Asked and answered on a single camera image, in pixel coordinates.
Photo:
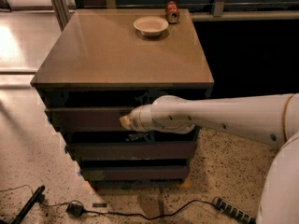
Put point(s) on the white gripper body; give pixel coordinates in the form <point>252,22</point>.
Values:
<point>135,119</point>

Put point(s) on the brown drawer cabinet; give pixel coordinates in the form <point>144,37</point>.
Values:
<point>101,60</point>

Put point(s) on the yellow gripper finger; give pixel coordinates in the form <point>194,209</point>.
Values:
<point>125,122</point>

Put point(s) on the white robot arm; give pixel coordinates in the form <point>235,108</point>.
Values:
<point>270,119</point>

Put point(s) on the orange soda can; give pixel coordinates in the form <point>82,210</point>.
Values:
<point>171,12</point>

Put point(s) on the green striped snack bag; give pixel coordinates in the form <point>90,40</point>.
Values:
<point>136,136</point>

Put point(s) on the black power strip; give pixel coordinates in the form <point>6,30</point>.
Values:
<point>233,212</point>

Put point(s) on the drawer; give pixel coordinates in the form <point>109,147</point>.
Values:
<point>87,119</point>
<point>139,173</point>
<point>132,151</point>

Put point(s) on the white bowl on cabinet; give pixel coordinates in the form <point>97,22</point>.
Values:
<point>151,26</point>

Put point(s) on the black power adapter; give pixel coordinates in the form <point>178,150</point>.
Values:
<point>75,209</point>

